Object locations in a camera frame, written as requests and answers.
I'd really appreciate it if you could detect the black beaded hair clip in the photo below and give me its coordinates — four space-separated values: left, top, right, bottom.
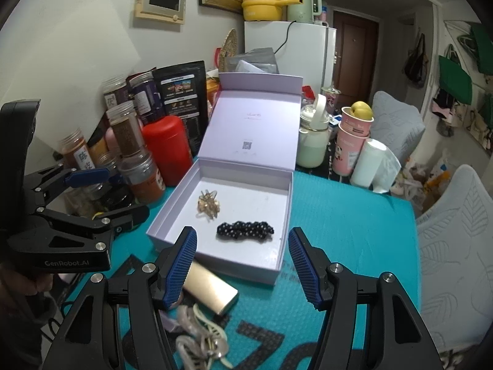
216 220 277 244

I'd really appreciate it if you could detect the black power cable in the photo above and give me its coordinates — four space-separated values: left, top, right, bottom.
273 20 295 55

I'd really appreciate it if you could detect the yellow cooking pot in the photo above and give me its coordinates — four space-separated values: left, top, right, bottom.
241 0 305 22

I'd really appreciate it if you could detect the beige wall control panel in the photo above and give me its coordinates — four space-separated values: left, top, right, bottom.
134 0 189 26

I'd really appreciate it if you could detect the cream hair claw clip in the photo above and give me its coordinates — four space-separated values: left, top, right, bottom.
192 302 234 368

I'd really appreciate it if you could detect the woven straw fan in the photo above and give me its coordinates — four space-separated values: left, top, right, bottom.
214 28 238 73

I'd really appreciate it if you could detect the white refrigerator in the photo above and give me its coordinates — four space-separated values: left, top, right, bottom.
244 20 337 93

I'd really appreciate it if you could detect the white paper roll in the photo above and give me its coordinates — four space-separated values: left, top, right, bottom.
350 139 403 194

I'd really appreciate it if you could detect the black snack pouch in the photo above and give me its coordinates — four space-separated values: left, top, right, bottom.
152 60 210 155

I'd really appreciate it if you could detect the grey plastic bag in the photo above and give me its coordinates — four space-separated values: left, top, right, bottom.
223 47 279 75

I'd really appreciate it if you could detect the green tote bag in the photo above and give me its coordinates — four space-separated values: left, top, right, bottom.
438 55 474 105
468 23 493 74

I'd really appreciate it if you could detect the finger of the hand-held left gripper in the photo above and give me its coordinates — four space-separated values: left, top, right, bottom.
36 204 151 236
24 163 110 206

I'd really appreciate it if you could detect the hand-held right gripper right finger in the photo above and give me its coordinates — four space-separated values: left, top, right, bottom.
288 227 443 370

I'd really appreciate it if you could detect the lilac gift box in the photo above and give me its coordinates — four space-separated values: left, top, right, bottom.
145 72 305 286

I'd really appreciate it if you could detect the brown door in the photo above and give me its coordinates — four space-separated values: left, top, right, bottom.
332 10 382 110

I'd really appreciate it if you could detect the green electric kettle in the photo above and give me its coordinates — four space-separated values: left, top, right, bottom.
286 0 323 24

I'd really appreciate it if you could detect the dark hanging bag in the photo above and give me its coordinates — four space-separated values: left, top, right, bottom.
402 33 429 87

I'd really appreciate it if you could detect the translucent hair claw clip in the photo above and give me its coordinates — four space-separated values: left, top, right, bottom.
165 305 216 370

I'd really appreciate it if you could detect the cluster of clear spice jars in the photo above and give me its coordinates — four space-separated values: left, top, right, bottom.
58 71 168 216

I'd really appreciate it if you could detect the white and green water bottle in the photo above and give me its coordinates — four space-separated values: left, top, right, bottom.
296 93 332 169

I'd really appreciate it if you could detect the gold rectangular case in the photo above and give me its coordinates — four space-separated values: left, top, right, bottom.
182 260 239 317

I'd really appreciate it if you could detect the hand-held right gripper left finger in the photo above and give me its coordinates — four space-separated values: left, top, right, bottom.
42 227 199 370

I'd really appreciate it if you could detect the gold hair clip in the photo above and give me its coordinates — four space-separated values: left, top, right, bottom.
196 189 221 220

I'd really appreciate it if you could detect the red canister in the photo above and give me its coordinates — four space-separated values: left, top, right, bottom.
142 115 193 187

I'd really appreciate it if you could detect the yellow pear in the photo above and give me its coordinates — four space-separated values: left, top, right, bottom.
348 101 373 121

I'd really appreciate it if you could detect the pink panda paper cup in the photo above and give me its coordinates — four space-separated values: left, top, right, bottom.
332 125 369 178

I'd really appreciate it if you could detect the person's left hand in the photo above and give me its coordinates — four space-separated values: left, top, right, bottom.
0 266 55 298

